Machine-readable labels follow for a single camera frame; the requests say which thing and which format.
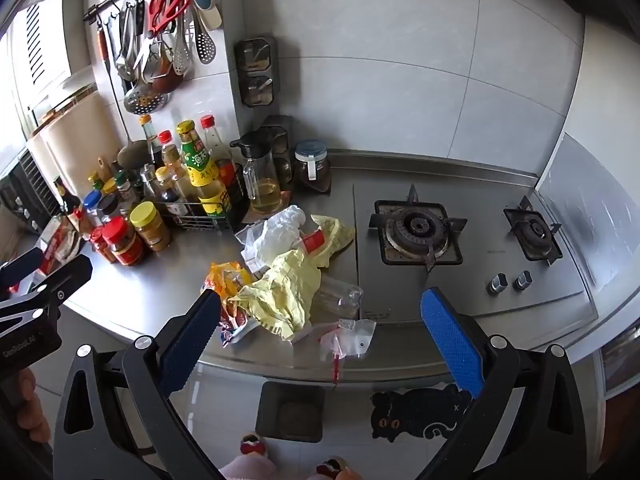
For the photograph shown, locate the clear bag with red strip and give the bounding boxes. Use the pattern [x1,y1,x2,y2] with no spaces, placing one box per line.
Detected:
[319,317,377,384]

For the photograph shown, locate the aluminium foil splash guard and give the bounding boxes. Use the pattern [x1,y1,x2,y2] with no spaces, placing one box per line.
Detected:
[534,132,640,302]

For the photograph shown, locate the dark grey waste bin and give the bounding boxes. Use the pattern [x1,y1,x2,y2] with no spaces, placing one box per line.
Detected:
[254,381,326,444]

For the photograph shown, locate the glass oil jug black lid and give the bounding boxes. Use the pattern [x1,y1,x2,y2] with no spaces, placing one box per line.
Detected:
[229,130,284,215]

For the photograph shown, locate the brown ladle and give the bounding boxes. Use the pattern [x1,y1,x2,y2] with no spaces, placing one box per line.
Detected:
[149,52,186,95]

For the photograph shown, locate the dark soy sauce bottle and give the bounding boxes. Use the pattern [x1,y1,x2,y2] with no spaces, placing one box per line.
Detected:
[138,114,164,166]

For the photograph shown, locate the dark glass bottle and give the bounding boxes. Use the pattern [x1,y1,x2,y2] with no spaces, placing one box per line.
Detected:
[52,175,84,231]

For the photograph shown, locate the black toaster oven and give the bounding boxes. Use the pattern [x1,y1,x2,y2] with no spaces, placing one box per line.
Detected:
[0,147,62,235]

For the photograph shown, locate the large red lid jar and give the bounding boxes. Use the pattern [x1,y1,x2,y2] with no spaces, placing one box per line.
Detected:
[101,216,147,267]

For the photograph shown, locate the green cap spice bottle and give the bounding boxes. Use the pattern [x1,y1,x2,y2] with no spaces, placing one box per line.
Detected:
[113,169,134,201]

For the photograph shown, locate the black lid jar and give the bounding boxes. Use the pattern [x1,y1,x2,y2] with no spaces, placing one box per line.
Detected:
[97,194,121,224]

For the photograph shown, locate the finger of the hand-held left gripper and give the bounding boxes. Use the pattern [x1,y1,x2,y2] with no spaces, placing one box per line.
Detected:
[0,255,94,337]
[0,248,45,294]

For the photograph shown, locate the steel tongs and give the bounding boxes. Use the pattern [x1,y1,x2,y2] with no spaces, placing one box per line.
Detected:
[114,2,151,84]

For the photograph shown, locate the white plastic bag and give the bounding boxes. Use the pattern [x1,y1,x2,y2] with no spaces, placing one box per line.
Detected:
[240,205,307,267]

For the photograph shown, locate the small gas burner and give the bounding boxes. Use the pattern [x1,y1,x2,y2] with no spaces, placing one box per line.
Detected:
[502,195,564,266]

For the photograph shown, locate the large wooden cutting board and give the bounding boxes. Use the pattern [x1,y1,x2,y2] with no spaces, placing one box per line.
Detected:
[45,85,128,196]

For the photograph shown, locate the grey wall spice box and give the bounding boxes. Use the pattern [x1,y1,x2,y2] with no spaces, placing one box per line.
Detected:
[234,35,279,74]
[239,75,276,108]
[260,115,294,184]

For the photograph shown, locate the long wooden handled ladle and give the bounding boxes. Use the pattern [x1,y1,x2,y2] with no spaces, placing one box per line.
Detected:
[96,22,155,170]

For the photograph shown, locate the black cat-shaped floor mat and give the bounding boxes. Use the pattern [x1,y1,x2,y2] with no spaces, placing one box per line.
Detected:
[370,382,474,444]

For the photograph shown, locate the steel skimmer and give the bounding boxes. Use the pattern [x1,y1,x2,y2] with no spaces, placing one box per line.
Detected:
[123,76,170,116]

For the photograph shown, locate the clear plastic bottle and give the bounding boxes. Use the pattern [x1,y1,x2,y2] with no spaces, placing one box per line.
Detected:
[312,280,365,322]

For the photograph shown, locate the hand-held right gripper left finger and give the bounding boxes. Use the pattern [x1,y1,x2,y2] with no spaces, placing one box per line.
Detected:
[52,290,223,480]

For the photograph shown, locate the red food packet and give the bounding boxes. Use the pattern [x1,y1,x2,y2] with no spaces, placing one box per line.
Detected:
[37,212,85,276]

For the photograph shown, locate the glass jar blue lid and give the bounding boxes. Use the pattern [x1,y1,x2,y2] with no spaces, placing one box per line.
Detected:
[293,139,332,194]

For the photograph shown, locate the red kitchen scissors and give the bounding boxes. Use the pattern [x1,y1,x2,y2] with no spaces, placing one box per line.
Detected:
[146,0,193,40]

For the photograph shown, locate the plush slipper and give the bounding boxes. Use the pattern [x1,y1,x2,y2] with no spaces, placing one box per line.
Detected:
[239,432,269,457]
[314,456,352,480]

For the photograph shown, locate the orange snack packet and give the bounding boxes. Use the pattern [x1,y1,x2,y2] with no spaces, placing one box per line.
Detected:
[202,261,262,349]

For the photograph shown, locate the small yellow plastic bag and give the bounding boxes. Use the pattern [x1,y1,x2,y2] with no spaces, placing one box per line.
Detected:
[309,214,355,269]

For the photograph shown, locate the window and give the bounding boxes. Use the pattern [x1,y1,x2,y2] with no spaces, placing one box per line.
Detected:
[7,0,89,126]

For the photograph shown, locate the red cap clear bottle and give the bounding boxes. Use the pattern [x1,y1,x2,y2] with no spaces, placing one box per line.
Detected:
[199,114,236,202]

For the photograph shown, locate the person's left hand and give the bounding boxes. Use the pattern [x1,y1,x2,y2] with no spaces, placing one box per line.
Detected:
[14,369,52,445]

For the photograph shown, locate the yellow cap sauce bottle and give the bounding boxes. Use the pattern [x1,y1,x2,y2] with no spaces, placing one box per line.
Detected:
[154,165,182,216]

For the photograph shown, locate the black wire basket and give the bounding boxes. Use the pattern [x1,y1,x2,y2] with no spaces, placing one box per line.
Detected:
[144,162,249,234]

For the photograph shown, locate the steel slotted spatula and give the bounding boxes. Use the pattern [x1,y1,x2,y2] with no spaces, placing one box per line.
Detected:
[172,20,194,79]

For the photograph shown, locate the large yellow plastic bag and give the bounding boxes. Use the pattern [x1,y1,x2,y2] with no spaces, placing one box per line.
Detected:
[234,248,324,344]

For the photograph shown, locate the red cap amber bottle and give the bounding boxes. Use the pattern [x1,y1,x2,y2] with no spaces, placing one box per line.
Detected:
[157,130,184,182]

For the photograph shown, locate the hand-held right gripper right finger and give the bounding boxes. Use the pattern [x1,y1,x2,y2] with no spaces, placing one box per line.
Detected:
[415,286,589,480]

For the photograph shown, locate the pink pants leg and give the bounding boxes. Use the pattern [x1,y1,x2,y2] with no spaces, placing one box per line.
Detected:
[219,452,279,480]

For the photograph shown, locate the yellow lid jar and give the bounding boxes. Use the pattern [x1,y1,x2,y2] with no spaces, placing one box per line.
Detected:
[129,201,172,252]

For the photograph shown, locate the steel cap glass bottle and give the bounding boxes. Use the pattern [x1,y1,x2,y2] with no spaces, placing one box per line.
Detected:
[139,162,159,196]

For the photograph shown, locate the stainless steel gas hob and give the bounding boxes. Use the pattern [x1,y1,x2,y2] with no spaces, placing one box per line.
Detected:
[352,180,599,327]

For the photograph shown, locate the small red lid jar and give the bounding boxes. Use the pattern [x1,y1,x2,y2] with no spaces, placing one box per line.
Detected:
[88,227,114,264]

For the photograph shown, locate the clear plastic sachet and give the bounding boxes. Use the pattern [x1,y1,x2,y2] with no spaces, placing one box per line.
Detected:
[234,223,265,262]

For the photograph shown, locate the large gas burner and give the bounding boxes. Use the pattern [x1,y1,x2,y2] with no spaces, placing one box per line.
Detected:
[368,183,469,274]

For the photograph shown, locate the green label oil bottle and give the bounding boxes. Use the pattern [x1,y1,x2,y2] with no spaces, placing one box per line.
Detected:
[175,120,227,217]

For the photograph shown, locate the small wooden cutting board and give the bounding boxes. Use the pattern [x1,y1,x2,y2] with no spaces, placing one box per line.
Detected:
[25,127,68,196]

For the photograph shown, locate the white handled slotted spatula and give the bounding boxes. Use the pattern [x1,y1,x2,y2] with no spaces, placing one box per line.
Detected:
[192,4,224,66]

